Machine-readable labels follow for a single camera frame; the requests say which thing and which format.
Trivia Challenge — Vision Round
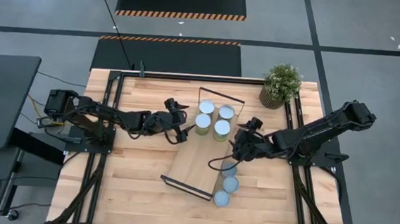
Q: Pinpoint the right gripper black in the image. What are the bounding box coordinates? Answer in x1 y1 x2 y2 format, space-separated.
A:
229 114 277 166

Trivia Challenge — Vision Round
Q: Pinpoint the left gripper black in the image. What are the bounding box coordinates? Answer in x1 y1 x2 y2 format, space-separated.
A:
149 96 199 145

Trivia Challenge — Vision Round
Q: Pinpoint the green label tin can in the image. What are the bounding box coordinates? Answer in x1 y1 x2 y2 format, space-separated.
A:
194 112 213 137

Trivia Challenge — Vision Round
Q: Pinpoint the tin can with white lid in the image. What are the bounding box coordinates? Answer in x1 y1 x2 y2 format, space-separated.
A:
212 118 232 143

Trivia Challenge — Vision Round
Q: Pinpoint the teal label tin can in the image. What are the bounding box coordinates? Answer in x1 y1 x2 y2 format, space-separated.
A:
198 98 216 116

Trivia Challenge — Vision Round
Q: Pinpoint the diced tomatoes tin can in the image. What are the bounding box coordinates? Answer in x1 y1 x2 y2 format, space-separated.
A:
222 175 241 194
213 189 231 209
220 161 239 179

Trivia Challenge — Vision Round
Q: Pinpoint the black mat one hazard stripe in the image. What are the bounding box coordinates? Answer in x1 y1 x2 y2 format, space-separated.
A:
89 32 244 79

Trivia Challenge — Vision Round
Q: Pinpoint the potted plant woven pot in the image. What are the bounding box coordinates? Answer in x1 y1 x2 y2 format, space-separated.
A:
258 61 305 112

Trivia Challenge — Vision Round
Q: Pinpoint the black desk crossbar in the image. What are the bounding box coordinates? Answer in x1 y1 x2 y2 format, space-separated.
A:
7 126 68 167

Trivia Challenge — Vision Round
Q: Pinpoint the grey desk leg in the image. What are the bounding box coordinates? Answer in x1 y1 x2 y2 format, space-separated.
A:
0 147 26 217

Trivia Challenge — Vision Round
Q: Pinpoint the black desk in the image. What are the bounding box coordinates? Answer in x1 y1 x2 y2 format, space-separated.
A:
0 54 42 154

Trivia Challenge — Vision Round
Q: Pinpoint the left gripper black cable loop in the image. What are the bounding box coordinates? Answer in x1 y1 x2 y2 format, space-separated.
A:
164 129 182 146

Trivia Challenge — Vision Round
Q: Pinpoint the gripper black cable loop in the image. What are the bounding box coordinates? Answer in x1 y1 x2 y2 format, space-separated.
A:
206 153 243 173
164 129 182 146

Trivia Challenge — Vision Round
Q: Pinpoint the black aluminium table frame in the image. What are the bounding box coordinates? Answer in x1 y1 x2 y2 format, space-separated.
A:
49 65 356 224

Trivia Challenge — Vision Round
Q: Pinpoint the right gripper black cable loop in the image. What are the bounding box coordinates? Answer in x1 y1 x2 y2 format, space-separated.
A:
206 153 243 173

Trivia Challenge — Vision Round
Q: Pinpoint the wooden tray with handles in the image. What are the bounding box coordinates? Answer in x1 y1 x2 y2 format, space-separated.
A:
158 84 247 204

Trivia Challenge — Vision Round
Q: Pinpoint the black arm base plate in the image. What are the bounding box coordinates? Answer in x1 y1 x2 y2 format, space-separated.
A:
63 125 115 155
284 137 351 170

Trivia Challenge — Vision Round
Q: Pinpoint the black floor cable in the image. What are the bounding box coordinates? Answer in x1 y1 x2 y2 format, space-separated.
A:
89 0 140 70

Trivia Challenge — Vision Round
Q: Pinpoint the grey floor cable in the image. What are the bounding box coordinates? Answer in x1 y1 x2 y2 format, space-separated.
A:
35 70 88 89

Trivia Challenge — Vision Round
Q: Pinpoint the thin dark floor cable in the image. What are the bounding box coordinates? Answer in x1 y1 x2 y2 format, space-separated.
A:
0 200 52 224

